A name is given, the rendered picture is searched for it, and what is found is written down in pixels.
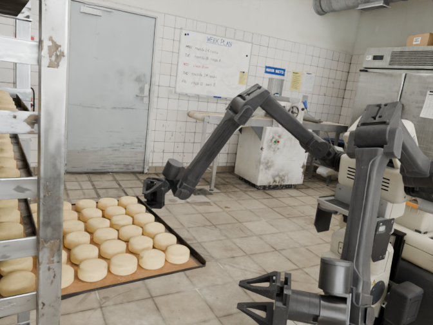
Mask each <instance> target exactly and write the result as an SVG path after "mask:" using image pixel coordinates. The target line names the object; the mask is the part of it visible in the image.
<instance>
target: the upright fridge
mask: <svg viewBox="0 0 433 325"><path fill-rule="evenodd" d="M363 68H364V69H362V70H360V74H359V77H358V83H357V87H356V92H355V96H354V102H353V106H352V111H351V117H350V121H349V126H348V129H349V128H350V127H351V126H352V125H353V124H354V123H355V122H356V121H357V120H358V119H359V118H360V117H361V116H362V114H363V112H364V110H365V108H366V106H367V105H368V104H383V105H384V104H385V103H391V102H396V101H400V103H401V104H402V109H401V119H403V120H408V121H410V122H412V124H413V125H414V129H415V133H416V138H417V141H418V147H419V149H420V150H421V152H422V153H423V154H424V155H425V156H426V157H428V158H429V159H430V160H431V161H433V119H431V118H426V117H420V114H421V111H422V109H423V106H424V104H425V99H426V97H427V92H428V91H433V46H402V47H385V48H367V49H366V52H365V58H364V62H363Z"/></svg>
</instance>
